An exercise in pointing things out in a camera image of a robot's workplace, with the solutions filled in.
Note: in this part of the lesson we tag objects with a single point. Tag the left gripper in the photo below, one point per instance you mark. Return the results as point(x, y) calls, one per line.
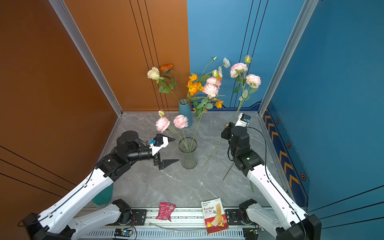
point(164, 163)

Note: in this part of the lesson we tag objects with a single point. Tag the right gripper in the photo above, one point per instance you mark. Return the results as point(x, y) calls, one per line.
point(225, 134)

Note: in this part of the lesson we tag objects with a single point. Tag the clear ribbed glass vase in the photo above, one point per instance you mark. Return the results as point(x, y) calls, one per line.
point(188, 146)

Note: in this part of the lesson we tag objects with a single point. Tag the teal ceramic vase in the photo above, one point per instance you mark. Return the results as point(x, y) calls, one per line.
point(185, 110)

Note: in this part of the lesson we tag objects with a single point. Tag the pink rose spray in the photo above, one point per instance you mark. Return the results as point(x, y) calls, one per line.
point(249, 83)
point(211, 90)

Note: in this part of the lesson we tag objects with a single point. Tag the yellow orange poppy spray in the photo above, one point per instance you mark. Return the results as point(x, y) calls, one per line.
point(194, 87)

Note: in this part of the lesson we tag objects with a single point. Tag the white ranunculus spray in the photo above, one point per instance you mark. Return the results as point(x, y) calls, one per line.
point(216, 73)

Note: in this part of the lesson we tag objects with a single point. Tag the white rose flower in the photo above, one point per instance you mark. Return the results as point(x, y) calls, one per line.
point(154, 74)

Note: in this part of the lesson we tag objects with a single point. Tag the orange gerbera flower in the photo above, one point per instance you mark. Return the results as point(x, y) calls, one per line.
point(166, 67)

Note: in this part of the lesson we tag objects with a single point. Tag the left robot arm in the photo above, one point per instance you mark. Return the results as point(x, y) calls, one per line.
point(129, 150)

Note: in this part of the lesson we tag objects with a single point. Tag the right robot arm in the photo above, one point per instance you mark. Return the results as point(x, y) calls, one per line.
point(264, 180)

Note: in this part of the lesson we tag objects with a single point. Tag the pink snack packet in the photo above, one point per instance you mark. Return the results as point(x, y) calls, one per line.
point(165, 211)

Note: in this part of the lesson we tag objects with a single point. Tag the green rubber glove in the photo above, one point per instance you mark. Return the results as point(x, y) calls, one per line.
point(104, 197)

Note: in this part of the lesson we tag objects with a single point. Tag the red bandage box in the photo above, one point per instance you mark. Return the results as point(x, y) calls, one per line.
point(214, 216)

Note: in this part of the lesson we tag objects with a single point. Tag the left green circuit board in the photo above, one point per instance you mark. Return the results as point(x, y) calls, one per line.
point(123, 233)

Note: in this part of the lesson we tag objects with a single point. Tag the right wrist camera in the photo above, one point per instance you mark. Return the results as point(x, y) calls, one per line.
point(243, 120)

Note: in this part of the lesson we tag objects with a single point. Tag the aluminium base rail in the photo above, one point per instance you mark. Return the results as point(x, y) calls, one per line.
point(183, 219)

